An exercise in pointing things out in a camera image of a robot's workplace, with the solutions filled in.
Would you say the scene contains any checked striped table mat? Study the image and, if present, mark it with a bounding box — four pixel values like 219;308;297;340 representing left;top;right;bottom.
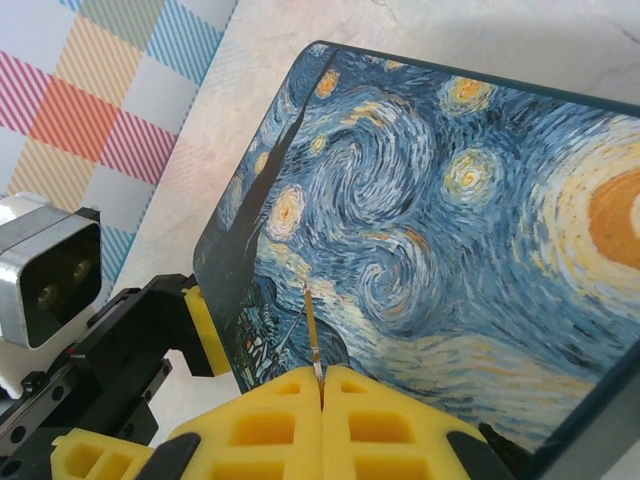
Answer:
0;0;237;301

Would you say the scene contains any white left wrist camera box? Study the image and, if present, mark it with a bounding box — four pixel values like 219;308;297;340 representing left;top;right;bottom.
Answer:
0;192;105;351

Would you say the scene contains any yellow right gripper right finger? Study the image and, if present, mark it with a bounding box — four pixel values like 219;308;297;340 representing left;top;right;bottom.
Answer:
322;364;531;480

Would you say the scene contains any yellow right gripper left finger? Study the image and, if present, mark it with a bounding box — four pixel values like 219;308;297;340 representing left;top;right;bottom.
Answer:
149;367;325;480

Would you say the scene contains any starry night print box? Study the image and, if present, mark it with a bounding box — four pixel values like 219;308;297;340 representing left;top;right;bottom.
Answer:
192;39;640;480

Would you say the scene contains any small metal key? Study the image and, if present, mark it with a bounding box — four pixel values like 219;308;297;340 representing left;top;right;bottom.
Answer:
301;281;326;401

